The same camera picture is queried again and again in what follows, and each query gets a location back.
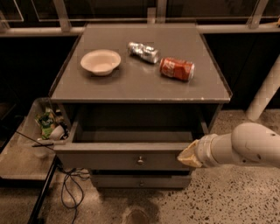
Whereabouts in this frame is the grey top drawer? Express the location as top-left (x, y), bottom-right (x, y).
top-left (54, 122), bottom-right (208, 171)

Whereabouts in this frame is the grey drawer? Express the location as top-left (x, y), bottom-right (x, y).
top-left (90, 171), bottom-right (191, 189)
top-left (54, 122), bottom-right (208, 171)

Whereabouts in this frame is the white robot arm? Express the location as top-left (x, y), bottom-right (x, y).
top-left (177, 122), bottom-right (280, 168)

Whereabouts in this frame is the metal drawer knob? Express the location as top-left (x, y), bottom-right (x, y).
top-left (136, 156), bottom-right (144, 165)

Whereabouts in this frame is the grey bottom drawer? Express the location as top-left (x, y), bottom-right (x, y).
top-left (90, 171), bottom-right (191, 189)

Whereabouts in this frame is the grey wooden cabinet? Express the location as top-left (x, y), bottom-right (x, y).
top-left (48, 23), bottom-right (234, 176)

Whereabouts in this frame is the red cola can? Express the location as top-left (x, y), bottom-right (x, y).
top-left (159, 57), bottom-right (195, 81)

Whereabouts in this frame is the white pillar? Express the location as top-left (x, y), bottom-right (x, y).
top-left (246, 55), bottom-right (280, 122)

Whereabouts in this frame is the crushed silver can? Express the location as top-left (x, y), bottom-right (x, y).
top-left (128, 42), bottom-right (159, 64)

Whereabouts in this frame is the white paper bowl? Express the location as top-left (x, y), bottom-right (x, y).
top-left (80, 50), bottom-right (121, 76)

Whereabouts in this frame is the white paper cup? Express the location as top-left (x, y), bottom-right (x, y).
top-left (49, 125), bottom-right (65, 140)

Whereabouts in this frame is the black thin rod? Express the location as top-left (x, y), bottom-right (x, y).
top-left (16, 130), bottom-right (53, 151)

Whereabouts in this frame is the green snack bag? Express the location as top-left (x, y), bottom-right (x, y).
top-left (35, 108), bottom-right (57, 140)

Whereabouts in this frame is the clear plastic bin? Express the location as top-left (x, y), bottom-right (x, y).
top-left (0, 97), bottom-right (71, 180)

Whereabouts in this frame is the metal window railing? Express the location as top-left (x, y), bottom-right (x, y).
top-left (0, 0), bottom-right (280, 37)

